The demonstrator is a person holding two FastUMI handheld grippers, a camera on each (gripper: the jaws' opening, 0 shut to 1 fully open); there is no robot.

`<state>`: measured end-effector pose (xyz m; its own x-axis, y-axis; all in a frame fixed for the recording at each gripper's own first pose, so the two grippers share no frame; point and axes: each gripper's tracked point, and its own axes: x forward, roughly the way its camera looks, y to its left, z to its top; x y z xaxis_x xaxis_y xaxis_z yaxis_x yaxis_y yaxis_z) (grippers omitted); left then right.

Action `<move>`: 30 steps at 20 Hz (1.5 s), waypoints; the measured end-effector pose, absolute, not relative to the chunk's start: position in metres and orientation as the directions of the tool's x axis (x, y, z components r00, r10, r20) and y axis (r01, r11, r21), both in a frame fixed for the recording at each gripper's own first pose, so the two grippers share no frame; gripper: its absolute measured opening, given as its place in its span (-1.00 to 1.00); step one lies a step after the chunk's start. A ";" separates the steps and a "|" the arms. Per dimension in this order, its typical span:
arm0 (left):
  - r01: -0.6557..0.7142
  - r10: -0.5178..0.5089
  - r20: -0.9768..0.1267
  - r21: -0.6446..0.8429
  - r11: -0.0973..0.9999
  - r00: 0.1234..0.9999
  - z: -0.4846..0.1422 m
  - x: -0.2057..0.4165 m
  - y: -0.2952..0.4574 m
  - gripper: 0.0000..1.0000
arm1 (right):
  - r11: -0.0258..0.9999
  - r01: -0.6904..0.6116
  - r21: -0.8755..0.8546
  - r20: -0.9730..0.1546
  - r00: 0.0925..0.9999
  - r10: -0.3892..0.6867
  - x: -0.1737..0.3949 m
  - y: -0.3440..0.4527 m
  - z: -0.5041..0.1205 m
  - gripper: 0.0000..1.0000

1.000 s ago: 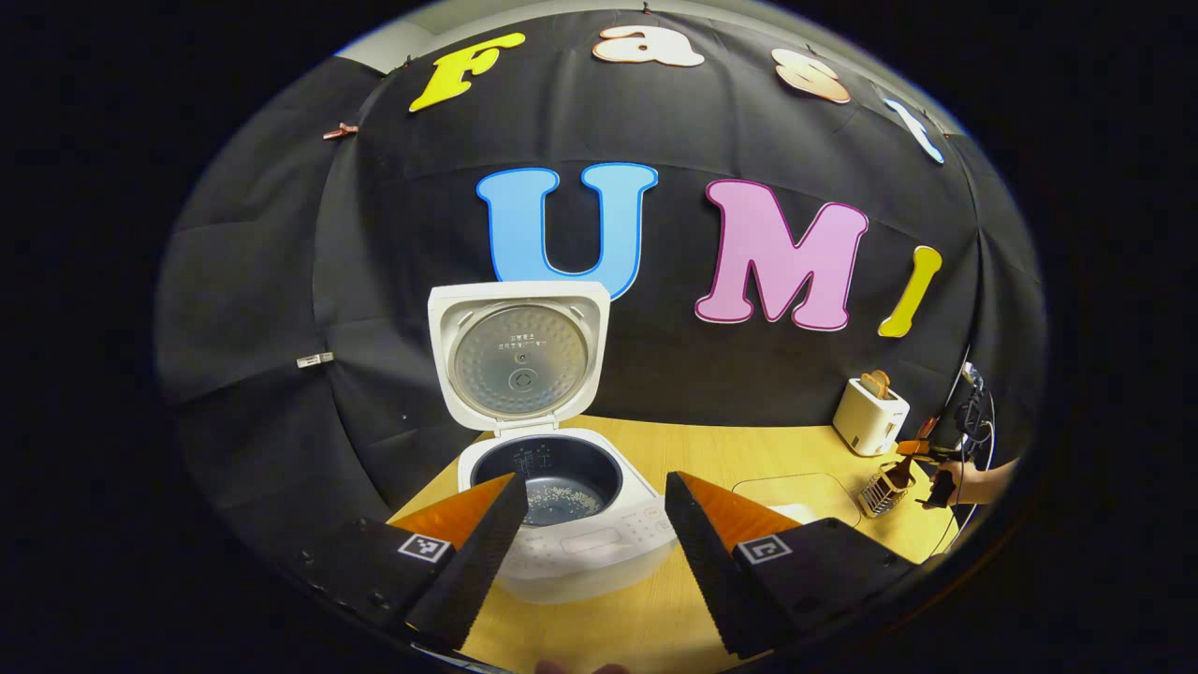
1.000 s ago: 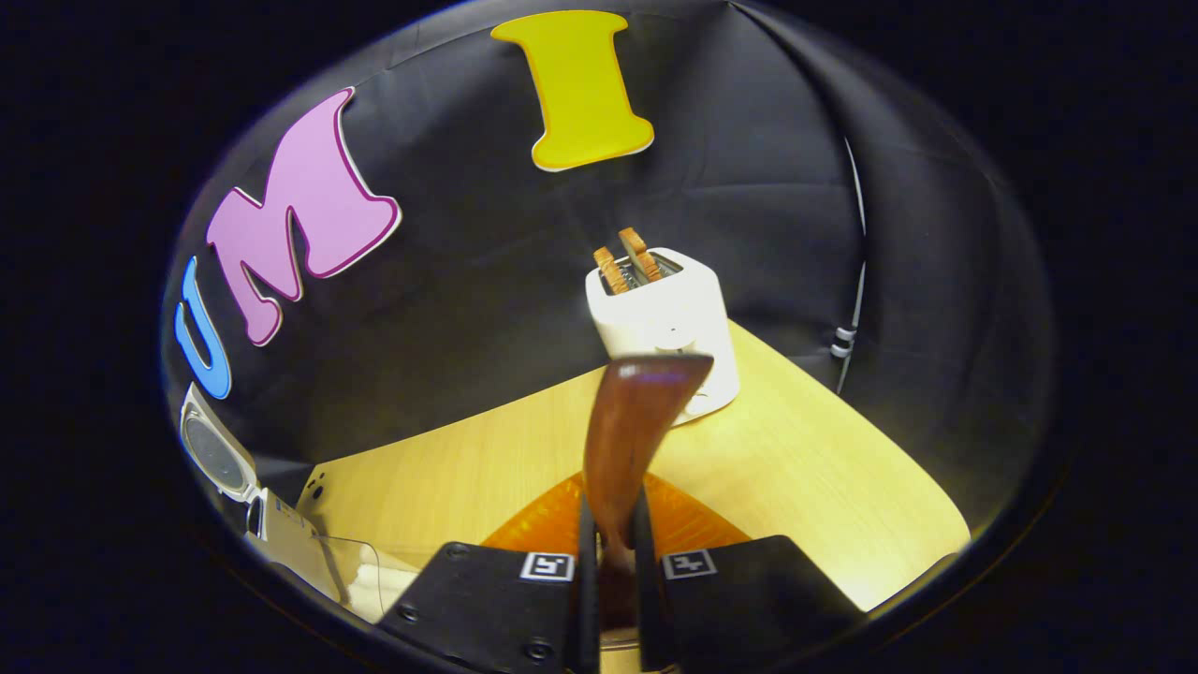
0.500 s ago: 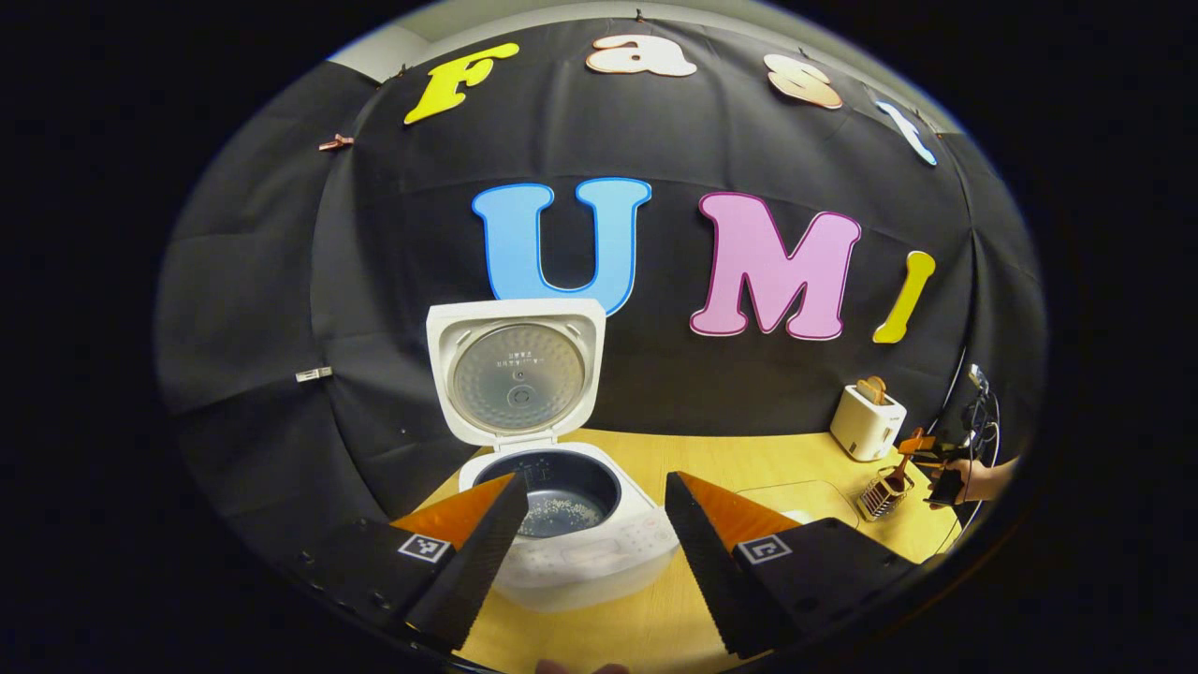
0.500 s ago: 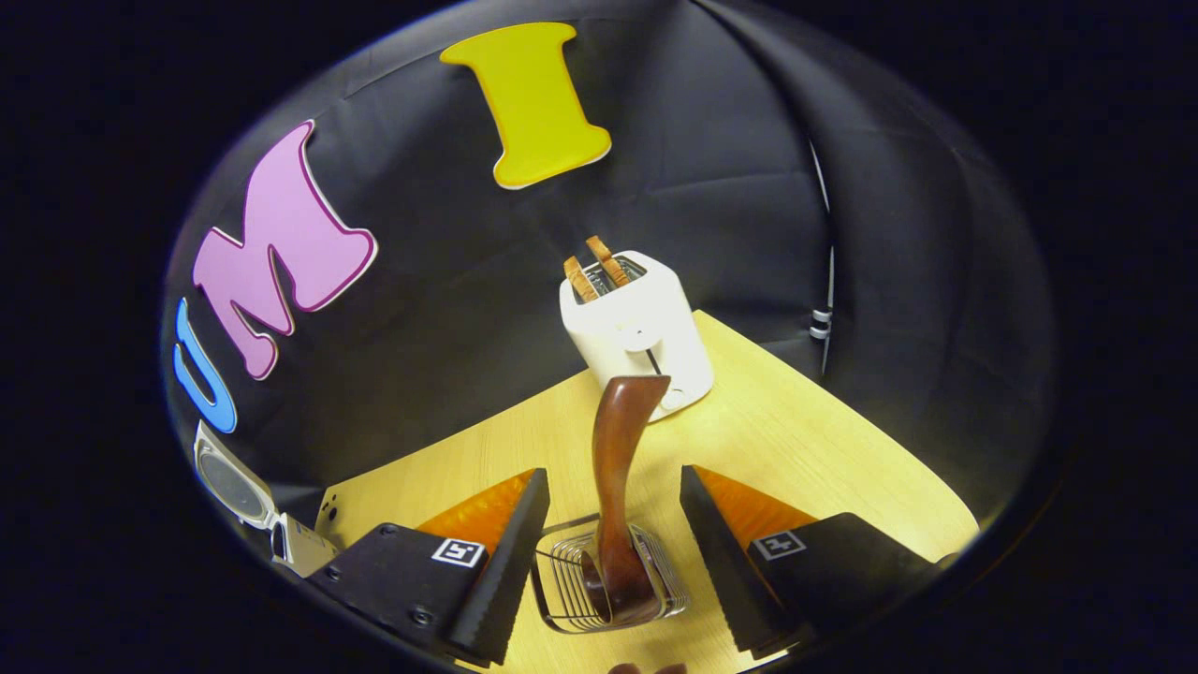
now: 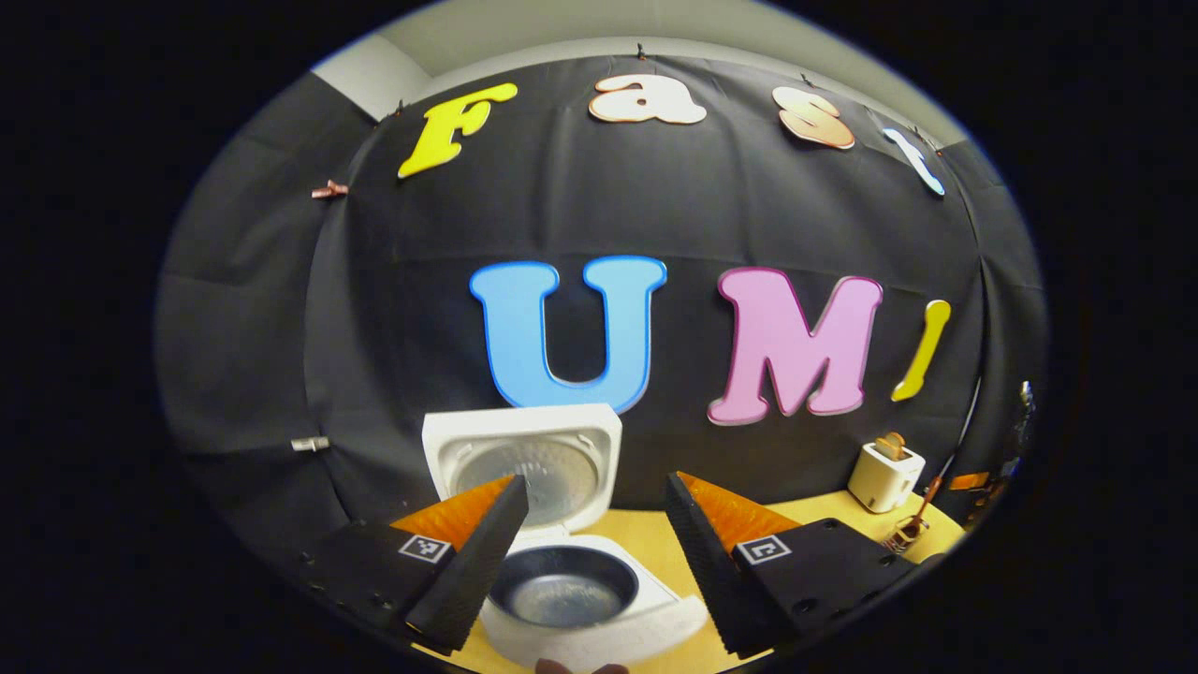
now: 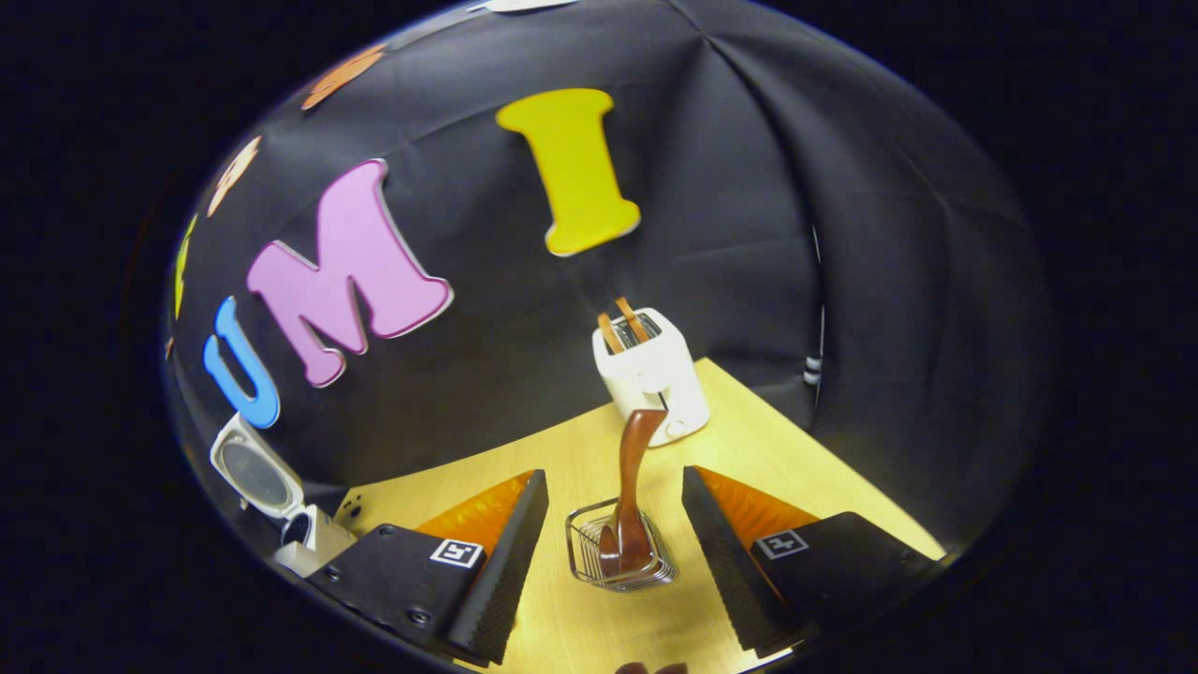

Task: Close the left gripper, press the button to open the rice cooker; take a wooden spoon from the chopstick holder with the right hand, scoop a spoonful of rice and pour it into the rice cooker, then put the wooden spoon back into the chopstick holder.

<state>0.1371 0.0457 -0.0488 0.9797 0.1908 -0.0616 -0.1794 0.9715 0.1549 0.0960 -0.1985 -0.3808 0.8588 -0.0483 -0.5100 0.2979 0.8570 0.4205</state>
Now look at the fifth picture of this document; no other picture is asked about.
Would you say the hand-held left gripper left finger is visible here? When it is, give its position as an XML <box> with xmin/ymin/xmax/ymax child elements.
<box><xmin>299</xmin><ymin>473</ymin><xmax>532</xmax><ymax>656</ymax></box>

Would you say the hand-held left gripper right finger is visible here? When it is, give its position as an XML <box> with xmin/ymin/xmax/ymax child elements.
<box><xmin>665</xmin><ymin>471</ymin><xmax>918</xmax><ymax>661</ymax></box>

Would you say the white toaster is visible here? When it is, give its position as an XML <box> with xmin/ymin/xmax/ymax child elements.
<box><xmin>848</xmin><ymin>440</ymin><xmax>926</xmax><ymax>514</ymax></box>

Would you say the black backdrop cloth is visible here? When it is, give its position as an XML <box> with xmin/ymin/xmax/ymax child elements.
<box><xmin>154</xmin><ymin>51</ymin><xmax>1049</xmax><ymax>563</ymax></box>

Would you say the brown wooden spoon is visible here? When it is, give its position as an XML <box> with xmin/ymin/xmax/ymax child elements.
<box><xmin>903</xmin><ymin>476</ymin><xmax>944</xmax><ymax>544</ymax></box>

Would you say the white rice cooker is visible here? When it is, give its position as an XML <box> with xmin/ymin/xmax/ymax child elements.
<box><xmin>421</xmin><ymin>404</ymin><xmax>709</xmax><ymax>673</ymax></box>

